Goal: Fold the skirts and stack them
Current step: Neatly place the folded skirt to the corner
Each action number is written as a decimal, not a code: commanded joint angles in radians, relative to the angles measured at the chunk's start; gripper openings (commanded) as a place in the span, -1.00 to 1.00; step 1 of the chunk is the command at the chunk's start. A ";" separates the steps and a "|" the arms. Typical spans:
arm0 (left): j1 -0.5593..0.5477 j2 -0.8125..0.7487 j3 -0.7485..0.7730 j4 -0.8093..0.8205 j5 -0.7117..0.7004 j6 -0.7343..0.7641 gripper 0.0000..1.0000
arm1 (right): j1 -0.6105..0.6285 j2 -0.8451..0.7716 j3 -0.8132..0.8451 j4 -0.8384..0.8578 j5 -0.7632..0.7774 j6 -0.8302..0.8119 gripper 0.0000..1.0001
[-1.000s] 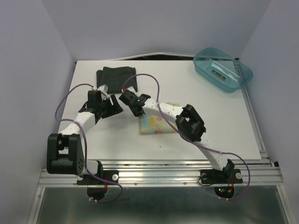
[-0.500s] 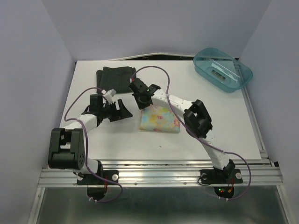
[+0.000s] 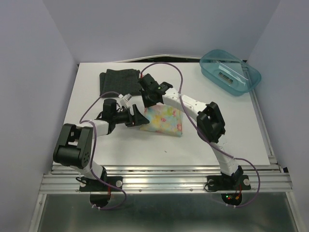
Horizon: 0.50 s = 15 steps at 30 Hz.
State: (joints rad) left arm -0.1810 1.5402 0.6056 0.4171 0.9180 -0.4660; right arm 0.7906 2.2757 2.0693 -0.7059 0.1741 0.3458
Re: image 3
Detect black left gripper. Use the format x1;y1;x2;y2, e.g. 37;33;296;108
112;104;149;127

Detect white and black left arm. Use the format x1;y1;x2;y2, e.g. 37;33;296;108
53;99;150;190

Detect dark dotted skirt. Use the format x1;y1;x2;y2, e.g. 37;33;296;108
99;69;141;96

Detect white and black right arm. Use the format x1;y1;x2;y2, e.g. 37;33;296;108
138;74;243;189

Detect teal plastic basket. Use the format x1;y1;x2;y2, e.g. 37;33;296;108
199;49;261;96

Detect metal lower shelf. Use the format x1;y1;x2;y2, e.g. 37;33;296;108
33;193;297;232

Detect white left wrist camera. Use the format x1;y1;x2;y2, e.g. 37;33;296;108
118;94;132;109

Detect pastel floral skirt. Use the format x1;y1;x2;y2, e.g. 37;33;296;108
140;104;183;137

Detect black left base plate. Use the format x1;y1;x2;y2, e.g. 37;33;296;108
75;176;123;192

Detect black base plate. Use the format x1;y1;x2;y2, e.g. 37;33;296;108
75;176;123;192
204;175;251;192

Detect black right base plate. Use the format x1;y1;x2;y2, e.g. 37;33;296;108
204;175;251;192

